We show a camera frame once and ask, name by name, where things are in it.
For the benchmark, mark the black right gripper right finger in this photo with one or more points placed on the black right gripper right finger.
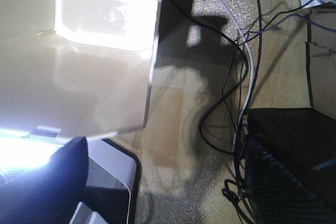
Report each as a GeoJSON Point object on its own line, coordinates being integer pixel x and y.
{"type": "Point", "coordinates": [276, 195]}

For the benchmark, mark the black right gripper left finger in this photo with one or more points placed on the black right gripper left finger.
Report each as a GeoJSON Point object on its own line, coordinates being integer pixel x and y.
{"type": "Point", "coordinates": [51, 193]}

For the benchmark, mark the white plastic trash bin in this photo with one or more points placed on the white plastic trash bin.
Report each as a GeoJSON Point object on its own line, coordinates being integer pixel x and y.
{"type": "Point", "coordinates": [76, 67]}

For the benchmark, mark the black computer tower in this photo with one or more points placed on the black computer tower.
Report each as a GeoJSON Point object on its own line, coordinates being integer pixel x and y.
{"type": "Point", "coordinates": [303, 140]}

